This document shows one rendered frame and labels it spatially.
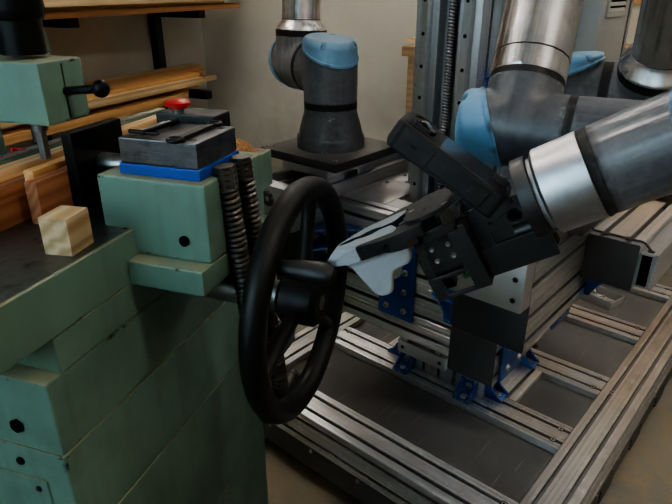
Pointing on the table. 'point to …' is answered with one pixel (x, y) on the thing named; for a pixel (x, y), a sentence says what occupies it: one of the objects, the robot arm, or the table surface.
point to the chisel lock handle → (89, 89)
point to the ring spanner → (193, 132)
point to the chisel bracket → (40, 90)
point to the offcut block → (66, 230)
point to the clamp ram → (90, 157)
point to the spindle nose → (22, 28)
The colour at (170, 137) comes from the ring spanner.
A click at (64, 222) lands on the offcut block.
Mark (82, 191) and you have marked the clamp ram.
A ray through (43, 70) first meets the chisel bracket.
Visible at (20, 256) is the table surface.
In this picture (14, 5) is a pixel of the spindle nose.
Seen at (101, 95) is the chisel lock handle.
